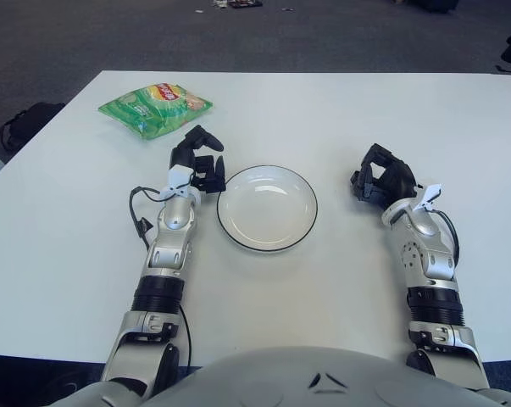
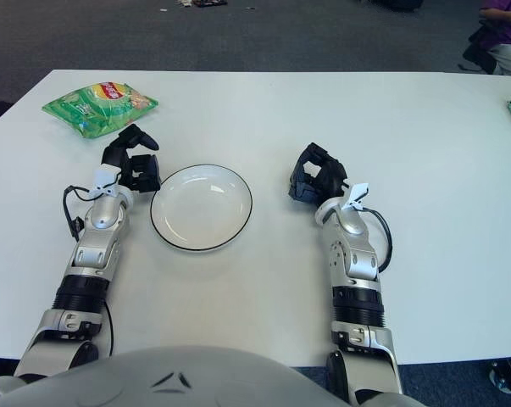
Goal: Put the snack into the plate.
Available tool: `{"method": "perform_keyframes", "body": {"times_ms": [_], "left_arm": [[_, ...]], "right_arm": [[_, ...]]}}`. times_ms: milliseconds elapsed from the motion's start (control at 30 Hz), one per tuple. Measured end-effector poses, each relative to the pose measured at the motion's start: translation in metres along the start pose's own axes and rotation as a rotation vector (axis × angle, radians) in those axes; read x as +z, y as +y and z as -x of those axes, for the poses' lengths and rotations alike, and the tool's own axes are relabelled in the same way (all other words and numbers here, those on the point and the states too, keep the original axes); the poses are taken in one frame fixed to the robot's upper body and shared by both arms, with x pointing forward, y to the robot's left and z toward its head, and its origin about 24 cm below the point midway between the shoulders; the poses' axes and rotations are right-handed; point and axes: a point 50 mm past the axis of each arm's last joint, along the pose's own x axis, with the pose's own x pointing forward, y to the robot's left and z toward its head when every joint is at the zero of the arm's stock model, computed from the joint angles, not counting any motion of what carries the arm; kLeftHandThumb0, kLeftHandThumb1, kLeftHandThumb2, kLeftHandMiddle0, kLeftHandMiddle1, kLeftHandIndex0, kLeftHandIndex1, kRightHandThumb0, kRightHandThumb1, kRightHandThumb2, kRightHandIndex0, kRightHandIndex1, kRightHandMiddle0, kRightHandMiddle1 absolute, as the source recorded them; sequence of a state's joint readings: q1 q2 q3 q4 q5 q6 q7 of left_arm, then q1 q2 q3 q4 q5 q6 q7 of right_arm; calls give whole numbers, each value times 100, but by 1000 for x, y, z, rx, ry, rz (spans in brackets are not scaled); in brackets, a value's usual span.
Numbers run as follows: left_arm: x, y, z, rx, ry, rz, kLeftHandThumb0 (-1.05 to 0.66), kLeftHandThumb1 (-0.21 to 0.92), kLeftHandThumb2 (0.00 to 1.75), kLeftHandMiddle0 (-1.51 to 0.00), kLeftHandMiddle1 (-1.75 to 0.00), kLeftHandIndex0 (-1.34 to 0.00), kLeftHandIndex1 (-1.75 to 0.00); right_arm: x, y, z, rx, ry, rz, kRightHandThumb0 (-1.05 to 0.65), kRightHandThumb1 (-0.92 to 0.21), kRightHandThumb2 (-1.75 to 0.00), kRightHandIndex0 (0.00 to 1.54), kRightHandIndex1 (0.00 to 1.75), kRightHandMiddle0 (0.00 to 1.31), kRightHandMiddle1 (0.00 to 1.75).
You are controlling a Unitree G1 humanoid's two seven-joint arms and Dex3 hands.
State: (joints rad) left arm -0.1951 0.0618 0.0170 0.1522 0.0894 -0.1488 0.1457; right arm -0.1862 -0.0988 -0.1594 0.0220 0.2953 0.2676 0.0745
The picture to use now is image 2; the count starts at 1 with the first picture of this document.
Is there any white right wrist cable clip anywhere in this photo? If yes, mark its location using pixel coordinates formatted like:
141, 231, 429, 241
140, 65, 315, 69
342, 181, 371, 212

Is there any green chips snack bag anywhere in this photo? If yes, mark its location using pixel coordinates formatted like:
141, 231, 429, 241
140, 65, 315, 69
42, 81, 160, 140

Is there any black bag beside person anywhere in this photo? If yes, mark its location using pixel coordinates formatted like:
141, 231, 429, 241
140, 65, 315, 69
462, 27, 500, 75

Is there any grey robot torso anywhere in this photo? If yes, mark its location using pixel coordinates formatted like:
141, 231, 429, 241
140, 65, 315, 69
0, 345, 421, 407

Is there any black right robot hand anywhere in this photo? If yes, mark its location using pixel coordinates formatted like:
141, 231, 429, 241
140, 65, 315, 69
287, 142, 349, 205

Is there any black box on floor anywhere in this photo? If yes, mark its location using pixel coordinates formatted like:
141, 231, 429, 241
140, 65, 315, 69
371, 0, 424, 12

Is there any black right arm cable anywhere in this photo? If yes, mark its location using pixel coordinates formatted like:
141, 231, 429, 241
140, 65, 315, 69
363, 205, 393, 272

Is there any chair caster wheel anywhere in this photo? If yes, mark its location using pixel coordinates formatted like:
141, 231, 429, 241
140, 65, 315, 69
487, 360, 511, 398

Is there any white plate black rim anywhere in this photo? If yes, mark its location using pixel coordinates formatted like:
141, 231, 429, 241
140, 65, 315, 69
150, 164, 253, 254

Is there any person in purple shirt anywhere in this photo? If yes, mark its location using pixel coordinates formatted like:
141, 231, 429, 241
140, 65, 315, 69
479, 0, 511, 77

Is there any white left wrist cable clip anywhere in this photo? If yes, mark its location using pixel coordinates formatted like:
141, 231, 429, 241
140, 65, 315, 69
92, 166, 121, 198

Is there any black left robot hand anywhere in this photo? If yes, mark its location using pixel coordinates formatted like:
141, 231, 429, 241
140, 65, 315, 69
100, 125, 162, 194

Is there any white wrist cable clip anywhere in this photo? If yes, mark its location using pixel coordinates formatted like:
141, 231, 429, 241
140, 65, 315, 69
342, 181, 371, 212
92, 166, 121, 198

